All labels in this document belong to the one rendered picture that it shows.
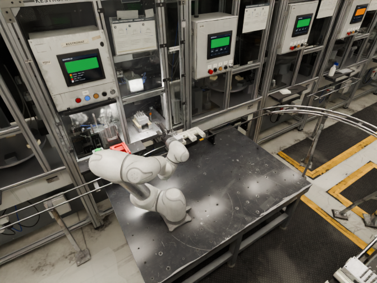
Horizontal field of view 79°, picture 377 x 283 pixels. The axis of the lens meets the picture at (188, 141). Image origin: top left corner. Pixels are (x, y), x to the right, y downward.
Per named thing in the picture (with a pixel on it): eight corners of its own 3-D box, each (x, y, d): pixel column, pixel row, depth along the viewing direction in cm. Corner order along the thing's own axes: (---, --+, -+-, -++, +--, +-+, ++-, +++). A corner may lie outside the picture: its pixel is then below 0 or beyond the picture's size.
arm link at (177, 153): (172, 137, 158) (162, 153, 161) (183, 150, 148) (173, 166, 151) (183, 141, 166) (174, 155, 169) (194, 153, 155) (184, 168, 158)
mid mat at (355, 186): (375, 228, 232) (376, 227, 232) (325, 191, 269) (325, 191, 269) (418, 187, 273) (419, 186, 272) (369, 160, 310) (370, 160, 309)
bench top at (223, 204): (148, 293, 132) (147, 291, 130) (100, 179, 204) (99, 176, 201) (311, 187, 193) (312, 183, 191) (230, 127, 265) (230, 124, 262)
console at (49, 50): (58, 114, 152) (27, 41, 124) (53, 97, 171) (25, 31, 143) (119, 97, 169) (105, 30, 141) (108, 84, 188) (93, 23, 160)
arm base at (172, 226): (197, 218, 167) (197, 213, 164) (170, 232, 158) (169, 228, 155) (184, 200, 179) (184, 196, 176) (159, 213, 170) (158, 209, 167)
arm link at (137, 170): (162, 155, 111) (137, 151, 114) (147, 164, 94) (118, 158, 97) (160, 181, 113) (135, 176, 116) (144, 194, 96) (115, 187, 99)
